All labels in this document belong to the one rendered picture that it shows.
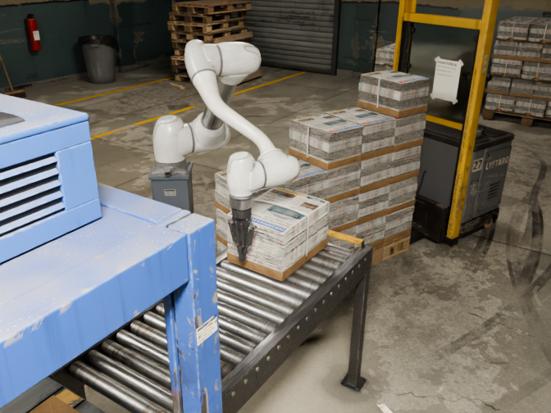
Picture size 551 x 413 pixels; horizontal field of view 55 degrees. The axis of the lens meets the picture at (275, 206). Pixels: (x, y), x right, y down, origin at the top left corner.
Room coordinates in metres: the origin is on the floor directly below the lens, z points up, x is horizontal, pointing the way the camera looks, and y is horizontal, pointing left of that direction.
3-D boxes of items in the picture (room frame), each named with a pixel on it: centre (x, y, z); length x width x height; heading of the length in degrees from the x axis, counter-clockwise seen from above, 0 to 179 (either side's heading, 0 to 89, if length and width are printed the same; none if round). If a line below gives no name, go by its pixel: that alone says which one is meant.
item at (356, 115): (3.43, -0.54, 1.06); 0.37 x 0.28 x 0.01; 36
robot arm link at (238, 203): (1.84, 0.13, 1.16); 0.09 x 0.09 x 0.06
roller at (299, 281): (1.94, 0.00, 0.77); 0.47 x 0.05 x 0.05; 57
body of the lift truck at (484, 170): (4.08, -1.43, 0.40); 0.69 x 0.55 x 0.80; 36
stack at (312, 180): (3.17, -0.20, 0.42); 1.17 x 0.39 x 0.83; 126
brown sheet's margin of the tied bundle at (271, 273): (1.97, 0.04, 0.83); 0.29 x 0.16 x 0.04; 56
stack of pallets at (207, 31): (9.86, 1.17, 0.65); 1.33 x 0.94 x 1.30; 151
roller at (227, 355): (1.51, 0.29, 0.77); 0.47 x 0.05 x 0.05; 57
